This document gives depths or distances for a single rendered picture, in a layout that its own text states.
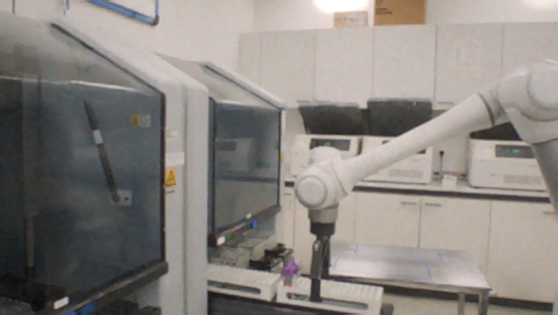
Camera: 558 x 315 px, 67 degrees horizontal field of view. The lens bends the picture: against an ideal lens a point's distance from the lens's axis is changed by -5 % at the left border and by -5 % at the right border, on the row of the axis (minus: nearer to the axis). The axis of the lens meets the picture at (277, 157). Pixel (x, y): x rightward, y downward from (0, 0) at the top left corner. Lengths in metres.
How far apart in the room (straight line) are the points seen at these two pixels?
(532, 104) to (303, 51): 3.15
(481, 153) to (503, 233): 0.62
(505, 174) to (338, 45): 1.72
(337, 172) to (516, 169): 2.63
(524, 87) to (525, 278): 2.82
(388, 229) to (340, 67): 1.44
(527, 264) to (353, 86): 1.96
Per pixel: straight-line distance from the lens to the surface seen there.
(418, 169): 3.54
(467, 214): 3.59
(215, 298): 1.40
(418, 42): 3.88
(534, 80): 1.03
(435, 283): 1.59
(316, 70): 3.96
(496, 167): 3.57
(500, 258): 3.69
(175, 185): 1.16
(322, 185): 1.02
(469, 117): 1.22
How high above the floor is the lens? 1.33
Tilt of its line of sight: 4 degrees down
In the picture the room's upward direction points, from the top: 1 degrees clockwise
